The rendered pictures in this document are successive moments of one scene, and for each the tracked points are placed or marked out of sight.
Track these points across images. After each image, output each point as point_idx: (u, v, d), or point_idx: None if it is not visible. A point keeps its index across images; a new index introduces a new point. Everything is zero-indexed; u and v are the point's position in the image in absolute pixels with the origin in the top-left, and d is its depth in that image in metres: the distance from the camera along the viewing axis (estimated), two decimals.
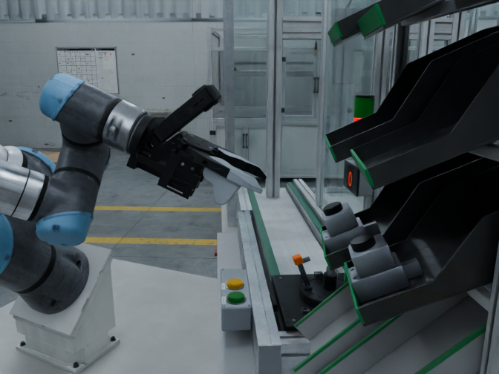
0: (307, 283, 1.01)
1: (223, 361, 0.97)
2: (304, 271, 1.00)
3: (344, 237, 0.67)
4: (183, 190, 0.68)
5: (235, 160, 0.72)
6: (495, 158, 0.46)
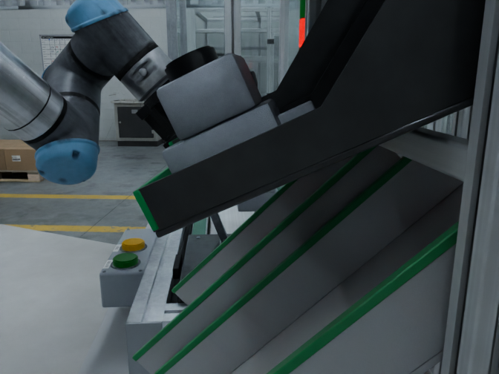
0: (223, 240, 0.70)
1: (96, 349, 0.67)
2: (220, 222, 0.70)
3: (258, 197, 0.68)
4: None
5: None
6: None
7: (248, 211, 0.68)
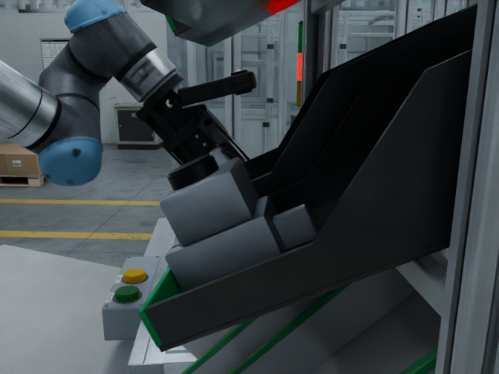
0: None
1: None
2: None
3: None
4: (185, 162, 0.65)
5: (238, 151, 0.71)
6: None
7: None
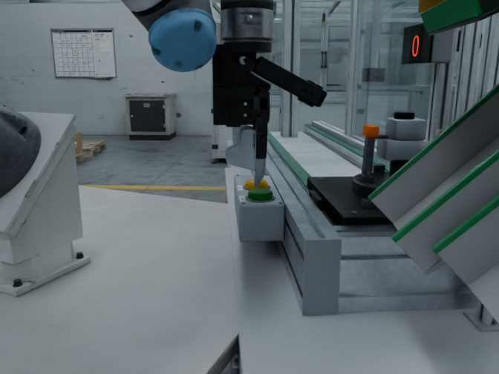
0: (367, 171, 0.68)
1: (243, 281, 0.64)
2: (373, 152, 0.67)
3: (407, 145, 0.66)
4: (217, 115, 0.64)
5: None
6: None
7: (396, 159, 0.66)
